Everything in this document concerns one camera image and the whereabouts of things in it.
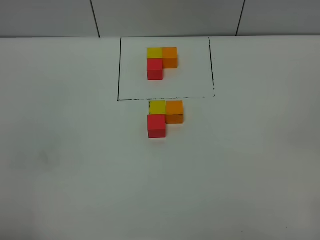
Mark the red template block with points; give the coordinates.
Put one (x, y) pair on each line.
(155, 69)

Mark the orange template block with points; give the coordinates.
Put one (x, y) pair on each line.
(170, 57)

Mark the yellow template block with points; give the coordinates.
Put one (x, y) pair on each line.
(155, 53)

